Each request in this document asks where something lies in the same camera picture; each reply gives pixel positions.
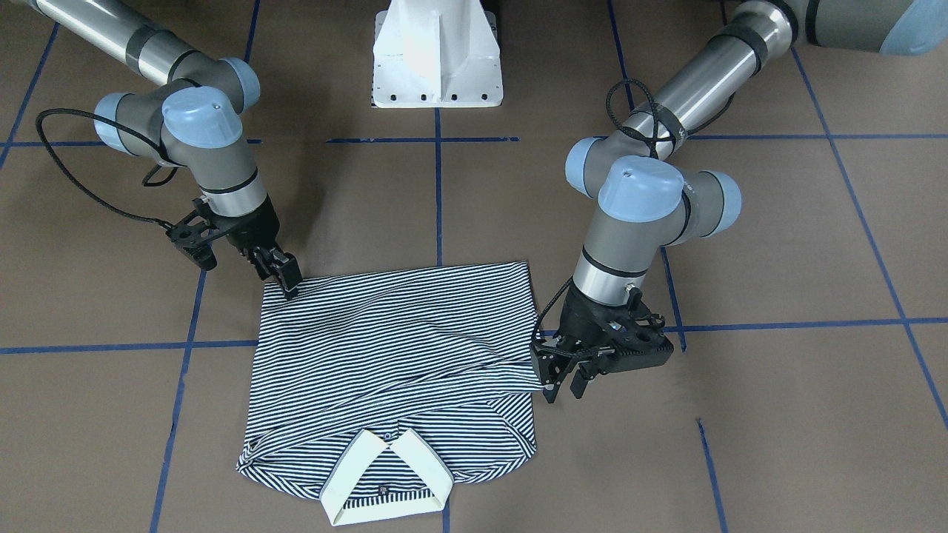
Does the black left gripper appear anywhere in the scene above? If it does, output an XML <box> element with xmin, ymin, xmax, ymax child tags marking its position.
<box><xmin>532</xmin><ymin>283</ymin><xmax>674</xmax><ymax>404</ymax></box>

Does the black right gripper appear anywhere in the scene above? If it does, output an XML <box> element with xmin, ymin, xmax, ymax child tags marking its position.
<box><xmin>216</xmin><ymin>197</ymin><xmax>302</xmax><ymax>301</ymax></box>

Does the blue white striped polo shirt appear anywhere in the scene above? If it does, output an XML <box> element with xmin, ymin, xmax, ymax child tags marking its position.
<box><xmin>235</xmin><ymin>262</ymin><xmax>541</xmax><ymax>526</ymax></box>

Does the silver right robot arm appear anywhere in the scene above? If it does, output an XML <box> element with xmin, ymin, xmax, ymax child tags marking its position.
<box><xmin>28</xmin><ymin>1</ymin><xmax>302</xmax><ymax>299</ymax></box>

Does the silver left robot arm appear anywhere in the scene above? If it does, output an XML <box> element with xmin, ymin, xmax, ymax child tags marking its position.
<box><xmin>531</xmin><ymin>1</ymin><xmax>946</xmax><ymax>403</ymax></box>

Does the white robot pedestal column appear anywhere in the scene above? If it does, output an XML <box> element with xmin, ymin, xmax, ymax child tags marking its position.
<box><xmin>370</xmin><ymin>1</ymin><xmax>504</xmax><ymax>109</ymax></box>

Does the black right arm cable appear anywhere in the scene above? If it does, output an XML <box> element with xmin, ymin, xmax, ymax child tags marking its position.
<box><xmin>34</xmin><ymin>108</ymin><xmax>181</xmax><ymax>227</ymax></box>

